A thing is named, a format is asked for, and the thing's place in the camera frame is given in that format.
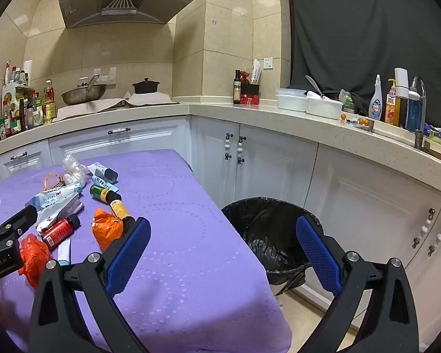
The purple tablecloth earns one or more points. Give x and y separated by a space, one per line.
176 209

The orange dish soap bottle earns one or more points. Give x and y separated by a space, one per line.
392 104

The white sachet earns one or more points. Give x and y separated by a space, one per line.
63 252

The white kitchen cabinets with countertop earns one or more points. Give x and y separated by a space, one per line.
279 165

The white plastic container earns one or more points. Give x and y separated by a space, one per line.
291 100
323 107

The red packet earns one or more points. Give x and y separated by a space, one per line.
245 77

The beige stove cover cloth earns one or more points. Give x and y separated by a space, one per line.
114 107

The light blue milk powder packet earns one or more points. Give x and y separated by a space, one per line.
55 196

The black and red box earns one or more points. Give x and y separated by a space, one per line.
250 93

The brown bottle with yellow label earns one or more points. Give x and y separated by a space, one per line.
120 210

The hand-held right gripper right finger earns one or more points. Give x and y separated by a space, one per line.
318 257

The white bin with black liner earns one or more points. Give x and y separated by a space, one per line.
268 228

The orange plastic bag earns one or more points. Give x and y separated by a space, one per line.
108 230
33 255

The orange clear snack packet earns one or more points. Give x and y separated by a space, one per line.
53 181

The white double wall socket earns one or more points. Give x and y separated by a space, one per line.
106 75

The blue bottle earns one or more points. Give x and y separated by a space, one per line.
413 116

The yellow cooking oil bottle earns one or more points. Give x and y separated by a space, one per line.
49 101

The clear plastic bag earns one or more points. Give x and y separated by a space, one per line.
71 169

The cluster of seasoning bottles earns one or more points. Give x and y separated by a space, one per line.
20 110

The small red bottle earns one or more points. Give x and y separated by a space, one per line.
58 232

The white faucet water purifier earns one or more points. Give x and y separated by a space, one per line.
402 82

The white green packet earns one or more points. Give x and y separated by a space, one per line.
256 71

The steel wok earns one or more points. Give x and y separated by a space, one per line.
84 95

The grey spoon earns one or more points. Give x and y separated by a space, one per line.
314 84

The white paper towel roll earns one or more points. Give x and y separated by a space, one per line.
27 68

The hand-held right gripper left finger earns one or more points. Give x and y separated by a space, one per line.
128 261

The steel sink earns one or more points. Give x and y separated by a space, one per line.
389 128

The silver wrapper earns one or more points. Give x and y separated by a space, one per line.
60 213

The white spray bottle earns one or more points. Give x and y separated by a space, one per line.
375 101

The black pot with lid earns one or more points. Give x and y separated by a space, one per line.
146 86

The steel faucet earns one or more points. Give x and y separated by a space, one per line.
421 117

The small light blue sachet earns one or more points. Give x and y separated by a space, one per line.
100 182

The dark glass bottle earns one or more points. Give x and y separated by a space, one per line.
237 88

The black curtain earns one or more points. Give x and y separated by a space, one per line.
352 25

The blue white tube black cap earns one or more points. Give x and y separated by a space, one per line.
104 171

